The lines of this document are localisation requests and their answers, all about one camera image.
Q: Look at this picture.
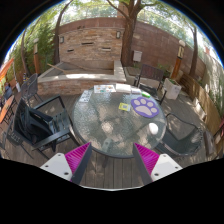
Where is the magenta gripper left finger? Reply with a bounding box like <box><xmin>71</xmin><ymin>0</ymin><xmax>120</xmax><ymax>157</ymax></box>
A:
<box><xmin>41</xmin><ymin>143</ymin><xmax>92</xmax><ymax>185</ymax></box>

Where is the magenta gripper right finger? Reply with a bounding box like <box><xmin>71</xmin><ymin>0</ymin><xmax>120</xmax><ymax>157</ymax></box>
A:
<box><xmin>133</xmin><ymin>143</ymin><xmax>182</xmax><ymax>185</ymax></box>

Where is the black mesh chair right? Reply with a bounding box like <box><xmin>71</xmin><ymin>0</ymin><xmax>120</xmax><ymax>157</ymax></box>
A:
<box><xmin>156</xmin><ymin>113</ymin><xmax>203</xmax><ymax>158</ymax></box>

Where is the black patio chair left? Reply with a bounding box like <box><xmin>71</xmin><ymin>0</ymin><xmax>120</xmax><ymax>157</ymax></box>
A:
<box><xmin>12</xmin><ymin>95</ymin><xmax>78</xmax><ymax>159</ymax></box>

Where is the purple paw print mousepad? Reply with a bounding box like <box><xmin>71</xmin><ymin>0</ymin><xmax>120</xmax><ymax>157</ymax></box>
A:
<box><xmin>131</xmin><ymin>97</ymin><xmax>159</xmax><ymax>118</ymax></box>

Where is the round glass patio table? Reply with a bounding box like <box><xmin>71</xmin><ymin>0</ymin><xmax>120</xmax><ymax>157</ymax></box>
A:
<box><xmin>72</xmin><ymin>89</ymin><xmax>167</xmax><ymax>158</ymax></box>

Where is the yellow green sticky note pad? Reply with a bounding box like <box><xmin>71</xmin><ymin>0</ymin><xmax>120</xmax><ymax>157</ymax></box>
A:
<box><xmin>119</xmin><ymin>103</ymin><xmax>130</xmax><ymax>111</ymax></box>

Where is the green small object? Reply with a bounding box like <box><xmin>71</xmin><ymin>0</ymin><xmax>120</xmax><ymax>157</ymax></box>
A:
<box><xmin>142</xmin><ymin>92</ymin><xmax>151</xmax><ymax>98</ymax></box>

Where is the patterned card on table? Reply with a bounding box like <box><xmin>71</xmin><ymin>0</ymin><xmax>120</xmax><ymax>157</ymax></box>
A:
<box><xmin>79</xmin><ymin>90</ymin><xmax>92</xmax><ymax>102</ymax></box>

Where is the white planter box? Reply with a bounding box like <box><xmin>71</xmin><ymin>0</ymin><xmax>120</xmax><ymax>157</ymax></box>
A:
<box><xmin>164</xmin><ymin>78</ymin><xmax>181</xmax><ymax>100</ymax></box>

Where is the white closed book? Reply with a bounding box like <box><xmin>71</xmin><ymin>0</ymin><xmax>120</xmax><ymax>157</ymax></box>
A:
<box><xmin>115</xmin><ymin>83</ymin><xmax>131</xmax><ymax>93</ymax></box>

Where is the black metal chair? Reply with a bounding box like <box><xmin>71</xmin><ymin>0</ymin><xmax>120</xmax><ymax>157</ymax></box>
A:
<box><xmin>134</xmin><ymin>64</ymin><xmax>167</xmax><ymax>104</ymax></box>
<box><xmin>21</xmin><ymin>73</ymin><xmax>41</xmax><ymax>104</ymax></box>

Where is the white paper booklet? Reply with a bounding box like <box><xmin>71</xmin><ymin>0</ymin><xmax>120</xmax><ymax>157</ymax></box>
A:
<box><xmin>94</xmin><ymin>85</ymin><xmax>116</xmax><ymax>93</ymax></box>

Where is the orange table edge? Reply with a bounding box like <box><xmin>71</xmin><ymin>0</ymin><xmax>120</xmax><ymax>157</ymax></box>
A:
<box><xmin>0</xmin><ymin>95</ymin><xmax>15</xmax><ymax>124</ymax></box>

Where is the black metal chair far left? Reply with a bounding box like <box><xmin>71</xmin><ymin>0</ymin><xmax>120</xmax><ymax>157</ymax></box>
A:
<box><xmin>21</xmin><ymin>73</ymin><xmax>41</xmax><ymax>104</ymax></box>

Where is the stone raised fountain basin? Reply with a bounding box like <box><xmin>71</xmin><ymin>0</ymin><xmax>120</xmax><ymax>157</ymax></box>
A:
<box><xmin>38</xmin><ymin>61</ymin><xmax>126</xmax><ymax>95</ymax></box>

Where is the white utility box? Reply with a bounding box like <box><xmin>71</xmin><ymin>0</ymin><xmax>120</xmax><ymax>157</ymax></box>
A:
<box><xmin>133</xmin><ymin>51</ymin><xmax>142</xmax><ymax>62</ymax></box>

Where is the large tree trunk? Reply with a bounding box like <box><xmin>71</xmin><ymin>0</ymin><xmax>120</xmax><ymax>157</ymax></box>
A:
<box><xmin>106</xmin><ymin>0</ymin><xmax>159</xmax><ymax>67</ymax></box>

